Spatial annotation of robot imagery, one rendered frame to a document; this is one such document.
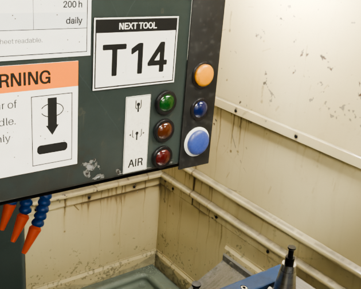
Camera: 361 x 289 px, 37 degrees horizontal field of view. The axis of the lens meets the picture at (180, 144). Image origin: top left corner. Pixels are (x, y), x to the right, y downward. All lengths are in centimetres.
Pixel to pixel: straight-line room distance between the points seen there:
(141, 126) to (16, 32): 17
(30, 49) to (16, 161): 11
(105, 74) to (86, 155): 8
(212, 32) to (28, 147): 23
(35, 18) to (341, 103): 99
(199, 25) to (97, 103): 14
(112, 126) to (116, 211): 143
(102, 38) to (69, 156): 12
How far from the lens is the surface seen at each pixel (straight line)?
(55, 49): 51
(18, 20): 49
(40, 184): 55
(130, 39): 55
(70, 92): 53
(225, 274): 179
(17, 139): 52
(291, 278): 103
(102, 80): 54
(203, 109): 62
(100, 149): 57
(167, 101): 58
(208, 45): 61
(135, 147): 59
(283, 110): 150
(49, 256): 193
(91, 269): 205
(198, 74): 60
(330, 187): 144
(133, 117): 57
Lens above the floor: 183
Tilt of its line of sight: 21 degrees down
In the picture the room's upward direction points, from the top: 5 degrees clockwise
